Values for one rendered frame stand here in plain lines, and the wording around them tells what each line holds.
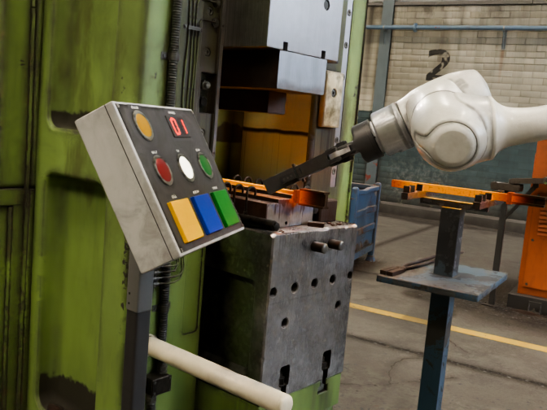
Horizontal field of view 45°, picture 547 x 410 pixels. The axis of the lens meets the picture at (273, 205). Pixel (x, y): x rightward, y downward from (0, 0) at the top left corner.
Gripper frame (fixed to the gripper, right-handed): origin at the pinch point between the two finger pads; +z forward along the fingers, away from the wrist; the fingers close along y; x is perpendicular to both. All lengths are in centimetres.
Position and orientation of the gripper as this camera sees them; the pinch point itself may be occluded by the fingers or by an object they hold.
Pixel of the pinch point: (282, 180)
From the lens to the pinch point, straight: 128.9
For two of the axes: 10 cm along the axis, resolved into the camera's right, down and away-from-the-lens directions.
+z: -8.8, 3.9, 2.8
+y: 2.7, -1.0, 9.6
